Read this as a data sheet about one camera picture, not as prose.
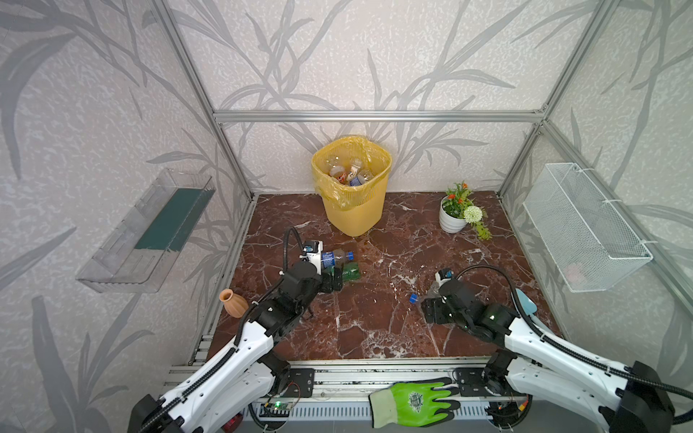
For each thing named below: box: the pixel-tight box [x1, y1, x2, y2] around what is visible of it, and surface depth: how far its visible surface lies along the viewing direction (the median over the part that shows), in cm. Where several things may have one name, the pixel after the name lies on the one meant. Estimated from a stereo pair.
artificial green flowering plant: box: [442, 180, 493, 241], surface depth 98 cm
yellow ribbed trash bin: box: [311, 135, 393, 238], surface depth 98 cm
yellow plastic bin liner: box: [311, 135, 393, 209], surface depth 98 cm
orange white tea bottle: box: [346, 157, 363, 182], surface depth 107 cm
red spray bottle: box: [221, 412, 244, 433], surface depth 67 cm
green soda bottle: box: [341, 261, 362, 283], surface depth 95 cm
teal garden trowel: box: [515, 287, 546, 326], surface depth 88 cm
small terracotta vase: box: [219, 288, 250, 319], surface depth 80 cm
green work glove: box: [368, 377, 462, 429], surface depth 71 cm
